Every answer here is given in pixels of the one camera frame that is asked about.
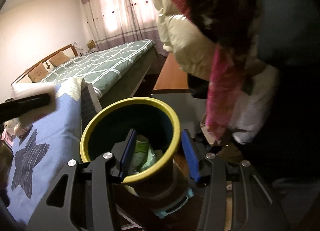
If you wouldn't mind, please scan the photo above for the green white-grid duvet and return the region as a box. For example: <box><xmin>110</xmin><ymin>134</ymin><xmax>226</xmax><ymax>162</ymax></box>
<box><xmin>41</xmin><ymin>39</ymin><xmax>155</xmax><ymax>98</ymax></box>

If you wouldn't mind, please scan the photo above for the yellow tissue box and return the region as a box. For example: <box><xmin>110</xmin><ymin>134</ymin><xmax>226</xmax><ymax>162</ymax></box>
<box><xmin>87</xmin><ymin>40</ymin><xmax>96</xmax><ymax>50</ymax></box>

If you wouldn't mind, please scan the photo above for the tan pillow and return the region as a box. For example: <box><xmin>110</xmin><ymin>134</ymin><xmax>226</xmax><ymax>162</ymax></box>
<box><xmin>49</xmin><ymin>51</ymin><xmax>70</xmax><ymax>67</ymax></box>
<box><xmin>28</xmin><ymin>63</ymin><xmax>49</xmax><ymax>82</ymax></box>

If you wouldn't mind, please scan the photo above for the left tan pillow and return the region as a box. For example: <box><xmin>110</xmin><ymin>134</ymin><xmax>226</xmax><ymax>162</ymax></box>
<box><xmin>28</xmin><ymin>63</ymin><xmax>49</xmax><ymax>82</ymax></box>

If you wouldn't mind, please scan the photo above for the orange wooden desk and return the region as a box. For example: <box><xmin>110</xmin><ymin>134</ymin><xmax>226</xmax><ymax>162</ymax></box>
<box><xmin>152</xmin><ymin>53</ymin><xmax>189</xmax><ymax>94</ymax></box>

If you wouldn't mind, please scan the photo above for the pink white window curtain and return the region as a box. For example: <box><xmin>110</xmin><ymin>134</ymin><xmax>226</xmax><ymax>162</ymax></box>
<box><xmin>80</xmin><ymin>0</ymin><xmax>168</xmax><ymax>56</ymax></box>

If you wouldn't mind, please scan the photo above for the cream puffer jacket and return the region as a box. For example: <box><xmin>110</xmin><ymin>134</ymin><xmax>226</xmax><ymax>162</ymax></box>
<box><xmin>152</xmin><ymin>0</ymin><xmax>277</xmax><ymax>144</ymax></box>

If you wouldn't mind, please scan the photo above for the green trash in bin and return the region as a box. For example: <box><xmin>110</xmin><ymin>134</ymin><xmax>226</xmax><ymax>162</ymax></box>
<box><xmin>129</xmin><ymin>135</ymin><xmax>163</xmax><ymax>175</ymax></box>

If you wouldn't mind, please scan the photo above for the wooden bed with headboard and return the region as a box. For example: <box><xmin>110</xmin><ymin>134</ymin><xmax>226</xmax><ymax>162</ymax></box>
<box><xmin>12</xmin><ymin>39</ymin><xmax>158</xmax><ymax>108</ymax></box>

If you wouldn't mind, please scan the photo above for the blue star-print table cloth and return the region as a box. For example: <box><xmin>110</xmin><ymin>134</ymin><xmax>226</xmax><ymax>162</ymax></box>
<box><xmin>4</xmin><ymin>76</ymin><xmax>103</xmax><ymax>224</ymax></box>

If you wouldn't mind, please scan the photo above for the red dotted puffer jacket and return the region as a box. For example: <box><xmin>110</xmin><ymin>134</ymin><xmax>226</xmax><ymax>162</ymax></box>
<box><xmin>172</xmin><ymin>0</ymin><xmax>259</xmax><ymax>141</ymax></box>

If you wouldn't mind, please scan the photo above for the right tan pillow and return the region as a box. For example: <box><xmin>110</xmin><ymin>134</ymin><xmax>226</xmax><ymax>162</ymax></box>
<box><xmin>49</xmin><ymin>51</ymin><xmax>70</xmax><ymax>67</ymax></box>

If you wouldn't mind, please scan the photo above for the yellow-rimmed dark trash bin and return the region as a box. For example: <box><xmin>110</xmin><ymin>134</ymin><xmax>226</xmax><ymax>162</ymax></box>
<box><xmin>80</xmin><ymin>97</ymin><xmax>194</xmax><ymax>219</ymax></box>

